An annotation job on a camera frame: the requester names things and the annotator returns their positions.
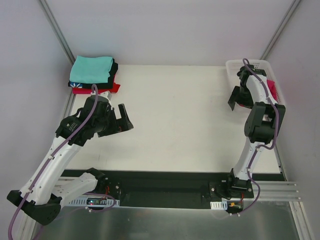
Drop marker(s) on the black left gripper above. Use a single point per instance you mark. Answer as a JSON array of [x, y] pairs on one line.
[[116, 122]]

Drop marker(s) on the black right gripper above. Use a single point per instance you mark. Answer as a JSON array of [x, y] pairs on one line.
[[236, 97]]

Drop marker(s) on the pink t shirt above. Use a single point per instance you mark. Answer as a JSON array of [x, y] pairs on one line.
[[273, 90]]

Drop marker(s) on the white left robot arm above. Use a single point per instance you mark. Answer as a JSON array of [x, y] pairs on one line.
[[40, 198]]

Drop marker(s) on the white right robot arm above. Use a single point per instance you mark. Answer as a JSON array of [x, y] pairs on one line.
[[260, 129]]

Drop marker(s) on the red folded t shirt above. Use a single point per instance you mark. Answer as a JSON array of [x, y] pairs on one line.
[[79, 89]]

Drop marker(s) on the black folded t shirt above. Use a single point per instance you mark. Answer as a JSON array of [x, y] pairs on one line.
[[108, 85]]

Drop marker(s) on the teal folded t shirt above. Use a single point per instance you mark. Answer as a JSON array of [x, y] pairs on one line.
[[91, 70]]

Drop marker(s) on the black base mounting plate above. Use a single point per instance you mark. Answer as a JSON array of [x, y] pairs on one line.
[[169, 190]]

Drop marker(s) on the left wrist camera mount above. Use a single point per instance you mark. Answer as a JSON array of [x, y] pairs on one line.
[[106, 94]]

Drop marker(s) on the left white cable duct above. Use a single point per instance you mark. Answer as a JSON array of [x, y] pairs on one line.
[[91, 201]]

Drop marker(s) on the white cable duct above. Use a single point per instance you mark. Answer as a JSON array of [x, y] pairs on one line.
[[91, 201], [219, 205]]

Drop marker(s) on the aluminium frame rail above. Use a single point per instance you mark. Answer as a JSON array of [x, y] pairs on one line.
[[281, 191]]

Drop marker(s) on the right white cable duct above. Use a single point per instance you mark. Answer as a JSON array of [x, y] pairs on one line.
[[219, 205]]

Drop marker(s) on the right aluminium corner post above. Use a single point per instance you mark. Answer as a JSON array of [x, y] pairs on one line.
[[294, 5]]

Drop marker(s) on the aluminium corner post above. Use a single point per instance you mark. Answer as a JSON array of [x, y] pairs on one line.
[[294, 5], [57, 30]]

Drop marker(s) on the left aluminium corner post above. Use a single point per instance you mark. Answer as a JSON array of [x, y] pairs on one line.
[[57, 30]]

